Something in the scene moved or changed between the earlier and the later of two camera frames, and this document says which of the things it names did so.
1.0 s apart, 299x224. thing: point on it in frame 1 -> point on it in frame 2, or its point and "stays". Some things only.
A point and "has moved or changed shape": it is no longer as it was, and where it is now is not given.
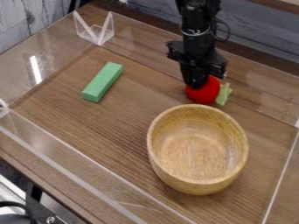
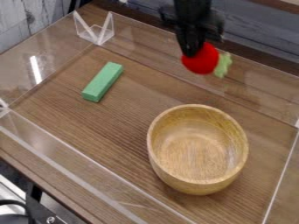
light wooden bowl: (197, 148) stays
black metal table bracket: (38, 213) stays
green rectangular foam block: (107, 74) stays
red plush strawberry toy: (204, 94) has moved or changed shape
